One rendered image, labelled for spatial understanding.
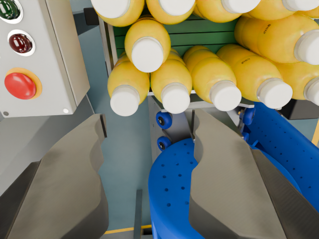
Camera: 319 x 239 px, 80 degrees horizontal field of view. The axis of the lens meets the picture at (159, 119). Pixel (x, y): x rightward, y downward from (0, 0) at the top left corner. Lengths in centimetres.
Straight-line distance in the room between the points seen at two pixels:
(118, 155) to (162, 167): 144
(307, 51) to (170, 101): 18
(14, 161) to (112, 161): 115
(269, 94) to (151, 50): 18
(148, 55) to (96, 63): 121
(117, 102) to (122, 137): 144
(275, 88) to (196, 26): 23
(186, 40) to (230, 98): 21
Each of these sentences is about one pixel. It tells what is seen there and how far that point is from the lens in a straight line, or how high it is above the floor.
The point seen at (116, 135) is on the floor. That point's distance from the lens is 170.
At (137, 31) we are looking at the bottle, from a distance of 28.
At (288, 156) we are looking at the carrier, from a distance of 96.
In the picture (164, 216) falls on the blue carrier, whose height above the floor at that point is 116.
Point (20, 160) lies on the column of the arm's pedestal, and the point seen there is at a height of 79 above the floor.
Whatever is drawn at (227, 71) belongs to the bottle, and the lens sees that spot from 32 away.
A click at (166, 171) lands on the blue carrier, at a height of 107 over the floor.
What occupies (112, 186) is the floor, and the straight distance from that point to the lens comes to 216.
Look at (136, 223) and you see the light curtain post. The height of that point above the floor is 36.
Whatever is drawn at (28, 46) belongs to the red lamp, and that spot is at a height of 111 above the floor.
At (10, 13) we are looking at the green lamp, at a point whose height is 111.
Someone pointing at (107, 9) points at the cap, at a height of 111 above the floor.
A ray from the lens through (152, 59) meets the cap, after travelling 25.
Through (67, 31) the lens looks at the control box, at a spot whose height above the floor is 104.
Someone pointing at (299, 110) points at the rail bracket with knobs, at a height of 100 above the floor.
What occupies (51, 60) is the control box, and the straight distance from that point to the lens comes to 28.
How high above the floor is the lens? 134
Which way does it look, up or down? 58 degrees down
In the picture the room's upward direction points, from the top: 175 degrees clockwise
